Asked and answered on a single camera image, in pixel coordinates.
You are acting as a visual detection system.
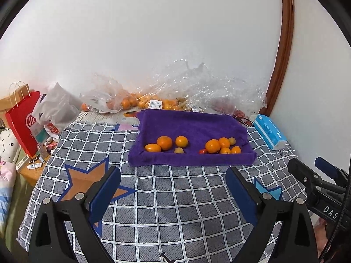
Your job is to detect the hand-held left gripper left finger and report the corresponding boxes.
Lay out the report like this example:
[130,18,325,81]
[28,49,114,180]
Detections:
[27,166,122,263]

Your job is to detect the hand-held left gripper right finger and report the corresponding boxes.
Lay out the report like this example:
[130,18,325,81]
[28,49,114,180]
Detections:
[225,167,320,263]

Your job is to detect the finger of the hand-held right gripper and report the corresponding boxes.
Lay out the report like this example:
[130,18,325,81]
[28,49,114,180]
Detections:
[287,158,322,198]
[314,157,350,189]

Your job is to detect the large orange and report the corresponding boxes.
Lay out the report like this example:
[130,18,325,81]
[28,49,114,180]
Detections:
[205,139,221,154]

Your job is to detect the purple towel tray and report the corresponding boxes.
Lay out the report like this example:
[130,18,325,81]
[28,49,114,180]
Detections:
[128,109,257,167]

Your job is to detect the person's right hand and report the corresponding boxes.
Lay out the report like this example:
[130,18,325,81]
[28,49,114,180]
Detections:
[313,217,333,252]

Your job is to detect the blue tissue pack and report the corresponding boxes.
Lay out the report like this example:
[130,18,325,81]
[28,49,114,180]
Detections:
[252,114,288,151]

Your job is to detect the grey checked blanket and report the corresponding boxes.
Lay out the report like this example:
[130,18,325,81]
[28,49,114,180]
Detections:
[17,121,308,263]

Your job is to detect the printed cardboard sheet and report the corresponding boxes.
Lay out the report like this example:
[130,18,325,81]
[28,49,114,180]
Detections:
[82,110,141,128]

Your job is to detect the wooden nightstand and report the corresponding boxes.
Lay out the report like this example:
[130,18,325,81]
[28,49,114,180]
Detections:
[16,153,52,188]

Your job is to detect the pack of red tomatoes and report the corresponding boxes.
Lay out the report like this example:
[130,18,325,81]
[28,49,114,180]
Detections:
[214,99,255,126]

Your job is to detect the printed plastic bag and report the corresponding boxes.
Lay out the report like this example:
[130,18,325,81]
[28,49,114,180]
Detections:
[30,110,61,154]

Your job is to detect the clear bag of mandarins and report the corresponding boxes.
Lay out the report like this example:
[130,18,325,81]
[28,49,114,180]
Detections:
[79,74,132,113]

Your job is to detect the white plastic bag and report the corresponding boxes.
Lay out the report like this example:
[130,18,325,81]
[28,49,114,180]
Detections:
[32,82,81,132]

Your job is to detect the pink plush toy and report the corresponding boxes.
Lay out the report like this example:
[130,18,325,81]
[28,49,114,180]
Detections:
[0,160,17,187]

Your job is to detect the blue striped cloth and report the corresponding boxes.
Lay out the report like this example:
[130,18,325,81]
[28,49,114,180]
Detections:
[0,185,14,233]

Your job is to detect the labelled bag of mandarins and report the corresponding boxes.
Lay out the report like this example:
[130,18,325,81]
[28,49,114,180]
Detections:
[121,92,190,111]

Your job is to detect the red paper bag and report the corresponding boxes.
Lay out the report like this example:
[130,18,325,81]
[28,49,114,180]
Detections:
[5,82,41,156]

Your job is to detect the white dotted plush toy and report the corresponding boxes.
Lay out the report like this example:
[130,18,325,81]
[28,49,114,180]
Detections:
[0,128,21,163]

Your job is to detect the large crumpled clear plastic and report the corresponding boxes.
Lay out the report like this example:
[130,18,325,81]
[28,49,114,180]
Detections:
[149,59,268,114]

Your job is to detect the black cable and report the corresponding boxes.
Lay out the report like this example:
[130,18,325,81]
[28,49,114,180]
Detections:
[318,181,351,263]

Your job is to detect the brown wooden frame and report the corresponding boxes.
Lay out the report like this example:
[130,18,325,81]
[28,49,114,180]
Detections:
[265,0,294,117]

